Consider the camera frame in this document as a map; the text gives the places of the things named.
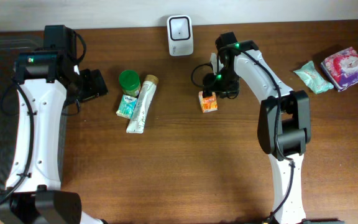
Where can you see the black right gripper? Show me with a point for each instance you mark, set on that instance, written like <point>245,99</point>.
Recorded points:
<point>215,92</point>

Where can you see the mint green wipes packet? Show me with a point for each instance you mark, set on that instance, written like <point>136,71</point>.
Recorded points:
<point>312,79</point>

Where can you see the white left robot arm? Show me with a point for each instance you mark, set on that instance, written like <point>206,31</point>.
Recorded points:
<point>47,80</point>

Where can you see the orange tissue pocket pack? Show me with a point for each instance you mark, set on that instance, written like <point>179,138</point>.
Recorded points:
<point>208,103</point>

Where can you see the red purple tissue pack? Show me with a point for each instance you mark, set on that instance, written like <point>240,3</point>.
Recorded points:
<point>342,68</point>

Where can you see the green lid jar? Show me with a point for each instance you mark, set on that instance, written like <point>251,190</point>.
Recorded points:
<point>130,83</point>

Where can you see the white cream tube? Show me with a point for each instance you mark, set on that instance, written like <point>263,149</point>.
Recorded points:
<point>139,116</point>

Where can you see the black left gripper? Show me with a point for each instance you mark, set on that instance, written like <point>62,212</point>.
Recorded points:
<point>92,90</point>

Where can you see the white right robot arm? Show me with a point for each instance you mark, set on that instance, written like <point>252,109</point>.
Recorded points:
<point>284,126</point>

